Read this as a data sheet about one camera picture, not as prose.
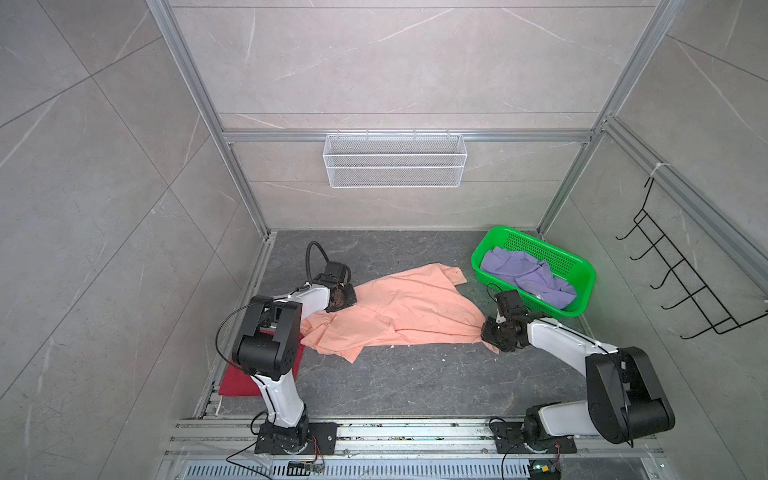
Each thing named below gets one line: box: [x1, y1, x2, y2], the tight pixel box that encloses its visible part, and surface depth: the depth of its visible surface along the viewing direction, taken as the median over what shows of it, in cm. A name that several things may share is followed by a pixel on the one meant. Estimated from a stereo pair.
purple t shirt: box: [481, 246, 576, 309], surface depth 106 cm
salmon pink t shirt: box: [300, 263, 499, 363], surface depth 97 cm
